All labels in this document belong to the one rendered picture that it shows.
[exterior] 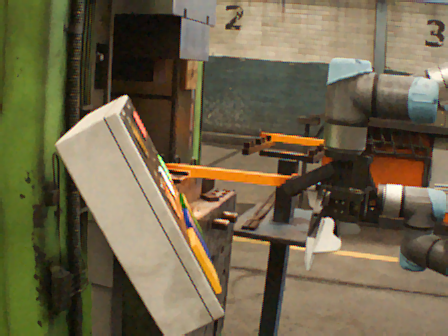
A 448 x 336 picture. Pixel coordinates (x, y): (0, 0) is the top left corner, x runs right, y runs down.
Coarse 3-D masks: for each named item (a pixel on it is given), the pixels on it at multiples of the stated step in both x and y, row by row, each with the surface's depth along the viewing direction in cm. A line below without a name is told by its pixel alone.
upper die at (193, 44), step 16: (128, 32) 124; (144, 32) 123; (160, 32) 121; (176, 32) 120; (192, 32) 126; (208, 32) 136; (128, 48) 125; (144, 48) 123; (160, 48) 122; (176, 48) 120; (192, 48) 127; (208, 48) 138
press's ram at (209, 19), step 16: (128, 0) 118; (144, 0) 116; (160, 0) 115; (176, 0) 115; (192, 0) 124; (208, 0) 134; (128, 16) 123; (144, 16) 122; (160, 16) 120; (176, 16) 118; (192, 16) 125; (208, 16) 135
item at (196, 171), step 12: (168, 168) 137; (180, 168) 136; (192, 168) 135; (204, 168) 134; (216, 168) 134; (228, 180) 132; (240, 180) 130; (252, 180) 129; (264, 180) 128; (276, 180) 127
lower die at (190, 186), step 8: (176, 176) 133; (184, 176) 133; (176, 184) 129; (184, 184) 132; (192, 184) 138; (200, 184) 143; (184, 192) 133; (192, 192) 138; (200, 192) 144; (192, 200) 139
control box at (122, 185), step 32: (96, 128) 60; (128, 128) 63; (64, 160) 61; (96, 160) 61; (128, 160) 61; (96, 192) 62; (128, 192) 62; (160, 192) 63; (128, 224) 62; (160, 224) 62; (128, 256) 63; (160, 256) 63; (192, 256) 63; (160, 288) 64; (192, 288) 64; (160, 320) 65; (192, 320) 65
